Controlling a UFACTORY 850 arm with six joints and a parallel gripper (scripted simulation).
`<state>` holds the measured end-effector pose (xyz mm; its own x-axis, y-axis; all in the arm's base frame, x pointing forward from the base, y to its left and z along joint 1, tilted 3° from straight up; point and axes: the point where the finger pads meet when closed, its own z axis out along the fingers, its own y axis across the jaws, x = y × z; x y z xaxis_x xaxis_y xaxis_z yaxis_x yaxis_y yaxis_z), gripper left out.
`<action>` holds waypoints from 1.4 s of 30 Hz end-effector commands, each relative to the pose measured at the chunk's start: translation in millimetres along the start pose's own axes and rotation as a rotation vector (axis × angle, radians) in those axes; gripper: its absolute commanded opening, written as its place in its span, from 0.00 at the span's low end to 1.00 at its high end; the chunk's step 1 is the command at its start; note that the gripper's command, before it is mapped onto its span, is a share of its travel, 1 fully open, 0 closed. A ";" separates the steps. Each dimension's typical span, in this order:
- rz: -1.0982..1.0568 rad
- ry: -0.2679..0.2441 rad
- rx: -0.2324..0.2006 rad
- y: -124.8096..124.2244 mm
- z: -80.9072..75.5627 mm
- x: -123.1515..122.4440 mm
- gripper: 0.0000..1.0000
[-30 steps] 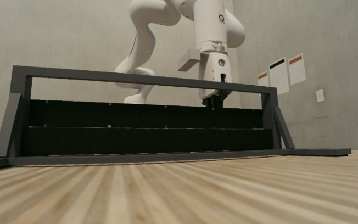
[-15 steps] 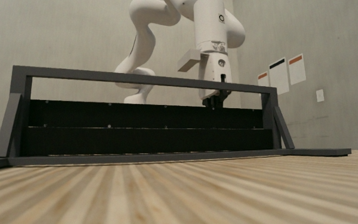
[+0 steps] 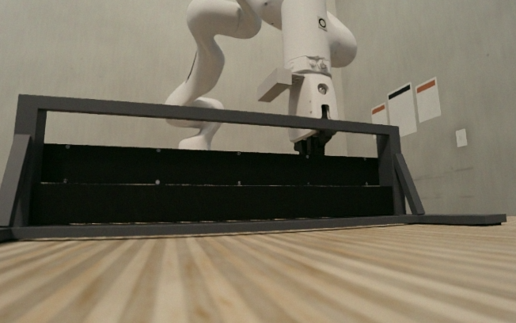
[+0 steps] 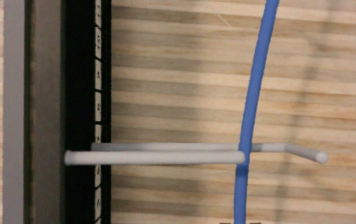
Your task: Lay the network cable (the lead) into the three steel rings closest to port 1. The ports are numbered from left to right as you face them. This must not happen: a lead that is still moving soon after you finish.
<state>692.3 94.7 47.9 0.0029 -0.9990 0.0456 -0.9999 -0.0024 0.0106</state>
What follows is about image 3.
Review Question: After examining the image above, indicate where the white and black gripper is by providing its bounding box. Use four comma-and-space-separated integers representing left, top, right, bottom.
288, 74, 339, 155

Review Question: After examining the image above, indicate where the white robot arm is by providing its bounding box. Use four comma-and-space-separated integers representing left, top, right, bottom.
165, 0, 357, 150

